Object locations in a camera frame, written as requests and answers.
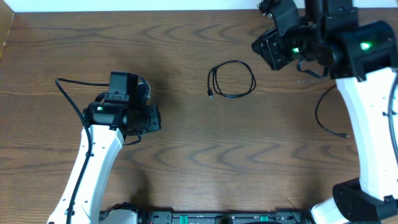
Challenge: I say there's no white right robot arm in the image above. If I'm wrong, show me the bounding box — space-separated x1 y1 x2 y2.
252 21 397 223

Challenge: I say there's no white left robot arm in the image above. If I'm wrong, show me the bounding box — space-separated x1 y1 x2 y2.
47 102 160 223

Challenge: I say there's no black usb cable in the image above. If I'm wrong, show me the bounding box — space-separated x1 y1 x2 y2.
207 60 257 100
314 84 349 138

